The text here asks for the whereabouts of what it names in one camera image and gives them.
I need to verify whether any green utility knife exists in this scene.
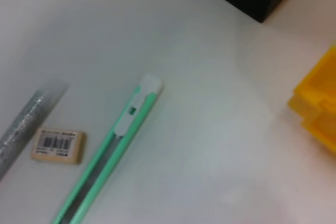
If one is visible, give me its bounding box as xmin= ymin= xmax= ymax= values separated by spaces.
xmin=51 ymin=73 xmax=165 ymax=224

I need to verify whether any yellow plastic bin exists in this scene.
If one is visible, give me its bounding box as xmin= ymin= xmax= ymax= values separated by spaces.
xmin=287 ymin=42 xmax=336 ymax=154

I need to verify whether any beige eraser with barcode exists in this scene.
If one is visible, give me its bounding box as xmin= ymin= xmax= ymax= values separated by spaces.
xmin=30 ymin=127 xmax=88 ymax=166

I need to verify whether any grey glitter pen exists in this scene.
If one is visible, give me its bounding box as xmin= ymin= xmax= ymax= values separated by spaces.
xmin=0 ymin=81 xmax=70 ymax=180

